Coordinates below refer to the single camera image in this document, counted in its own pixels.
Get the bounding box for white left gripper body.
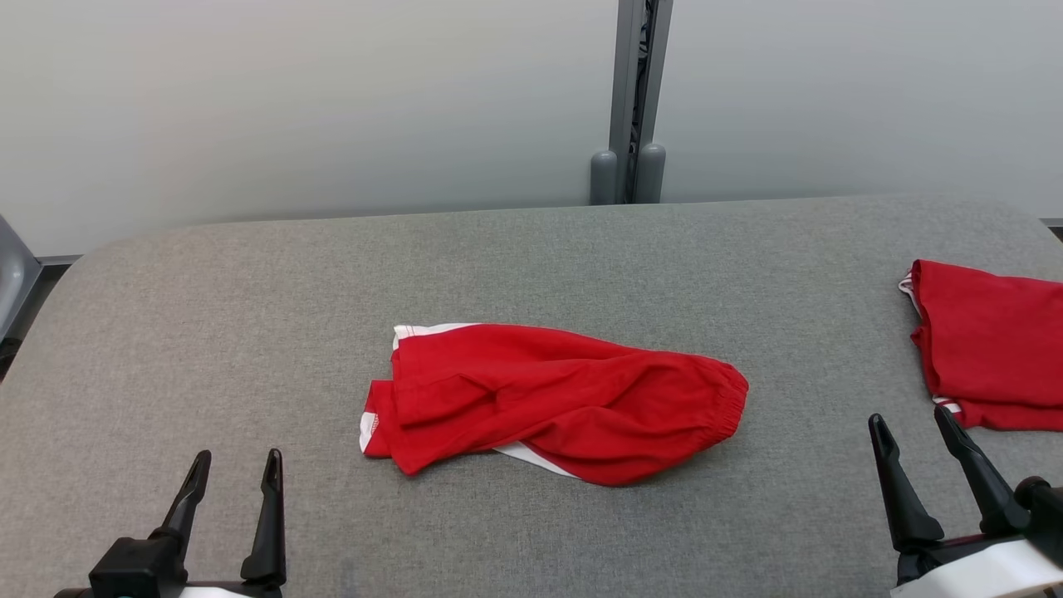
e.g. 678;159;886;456
179;579;287;598

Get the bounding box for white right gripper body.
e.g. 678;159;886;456
890;534;1063;598

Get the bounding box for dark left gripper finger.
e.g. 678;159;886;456
241;448;288;586
149;450;213;549

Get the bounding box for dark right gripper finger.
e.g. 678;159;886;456
934;404;1031;537
868;413;945;553

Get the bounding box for red white basketball jersey shirt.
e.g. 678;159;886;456
899;259;1063;433

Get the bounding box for red shorts with white stripe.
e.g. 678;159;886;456
359;322;750;488

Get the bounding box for grey fabric padded surface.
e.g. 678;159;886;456
0;195;1063;598

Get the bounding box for grey metal frame leg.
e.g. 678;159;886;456
0;214;42;341

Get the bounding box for grey metal vertical post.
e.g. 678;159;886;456
609;0;674;204

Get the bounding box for black cables inside post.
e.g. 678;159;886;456
633;0;659;167

